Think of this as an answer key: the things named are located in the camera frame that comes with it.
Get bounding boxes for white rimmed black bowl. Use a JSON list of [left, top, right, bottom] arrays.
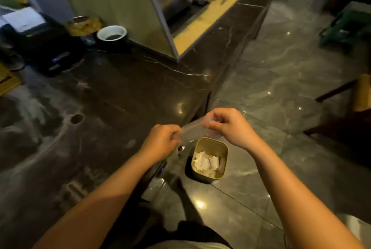
[[96, 25, 128, 49]]

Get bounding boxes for person's left forearm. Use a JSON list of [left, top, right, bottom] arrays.
[[32, 153, 163, 249]]

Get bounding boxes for person's left hand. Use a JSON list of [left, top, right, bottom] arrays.
[[139, 124, 182, 165]]

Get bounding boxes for dark wooden chair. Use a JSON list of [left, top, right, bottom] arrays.
[[303, 74, 371, 168]]

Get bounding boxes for person's right forearm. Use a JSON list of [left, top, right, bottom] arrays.
[[248, 139, 366, 249]]

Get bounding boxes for gold rectangular trash bin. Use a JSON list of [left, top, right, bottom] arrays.
[[191, 137, 229, 184]]

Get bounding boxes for green plastic stool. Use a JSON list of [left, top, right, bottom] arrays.
[[318, 1, 371, 52]]

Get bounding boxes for white paper sheet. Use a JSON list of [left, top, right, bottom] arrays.
[[2, 6, 46, 33]]

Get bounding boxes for person's right hand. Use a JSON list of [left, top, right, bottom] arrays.
[[204, 108, 263, 153]]

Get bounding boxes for clear plastic wrapper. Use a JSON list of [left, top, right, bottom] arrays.
[[175, 116, 221, 146]]

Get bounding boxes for yellow mat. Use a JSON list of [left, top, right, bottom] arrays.
[[0, 64, 22, 96]]

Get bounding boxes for person's dark shorts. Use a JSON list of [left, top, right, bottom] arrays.
[[136, 220, 232, 249]]

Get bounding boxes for black receipt printer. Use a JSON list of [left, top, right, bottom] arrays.
[[0, 11, 87, 77]]

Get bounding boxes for white shirt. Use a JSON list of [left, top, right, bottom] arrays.
[[338, 213, 371, 248]]

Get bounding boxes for crumpled white paper waste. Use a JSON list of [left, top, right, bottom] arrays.
[[194, 151, 221, 177]]

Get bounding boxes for yellow wrapped jar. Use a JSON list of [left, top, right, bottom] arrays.
[[65, 16, 102, 38]]

